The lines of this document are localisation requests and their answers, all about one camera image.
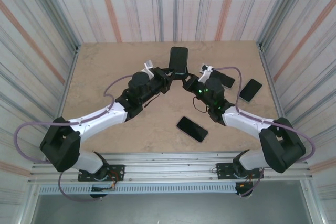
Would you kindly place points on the teal smartphone black screen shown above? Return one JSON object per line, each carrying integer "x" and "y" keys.
{"x": 180, "y": 73}

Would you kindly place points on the purple smartphone black screen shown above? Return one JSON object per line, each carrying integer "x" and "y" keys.
{"x": 225, "y": 79}

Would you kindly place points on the clear phone case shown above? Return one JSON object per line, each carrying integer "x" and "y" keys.
{"x": 229, "y": 86}

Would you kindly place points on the black phone case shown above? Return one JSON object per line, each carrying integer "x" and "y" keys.
{"x": 178, "y": 47}

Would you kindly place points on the green smartphone black screen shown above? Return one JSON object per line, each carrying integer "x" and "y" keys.
{"x": 250, "y": 89}

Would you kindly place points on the pale green phone case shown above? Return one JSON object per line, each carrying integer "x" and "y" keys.
{"x": 249, "y": 100}

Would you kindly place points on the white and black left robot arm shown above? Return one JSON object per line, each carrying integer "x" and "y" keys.
{"x": 99, "y": 115}

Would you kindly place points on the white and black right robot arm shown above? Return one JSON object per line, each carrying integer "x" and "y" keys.
{"x": 244, "y": 119}

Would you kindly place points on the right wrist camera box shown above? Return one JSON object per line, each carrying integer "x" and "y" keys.
{"x": 204, "y": 68}

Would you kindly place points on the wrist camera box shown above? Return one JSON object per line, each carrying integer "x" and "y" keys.
{"x": 204, "y": 68}
{"x": 149, "y": 64}

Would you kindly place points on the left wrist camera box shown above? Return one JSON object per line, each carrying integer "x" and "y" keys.
{"x": 149, "y": 64}

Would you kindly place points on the aluminium side rail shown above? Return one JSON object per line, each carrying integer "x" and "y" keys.
{"x": 271, "y": 85}
{"x": 67, "y": 85}

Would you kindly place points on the aluminium corner post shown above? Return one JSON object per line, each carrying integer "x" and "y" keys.
{"x": 74, "y": 41}
{"x": 262, "y": 41}

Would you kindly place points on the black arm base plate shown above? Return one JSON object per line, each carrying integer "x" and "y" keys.
{"x": 223, "y": 171}
{"x": 118, "y": 171}

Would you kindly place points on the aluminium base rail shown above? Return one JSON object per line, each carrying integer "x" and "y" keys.
{"x": 168, "y": 166}

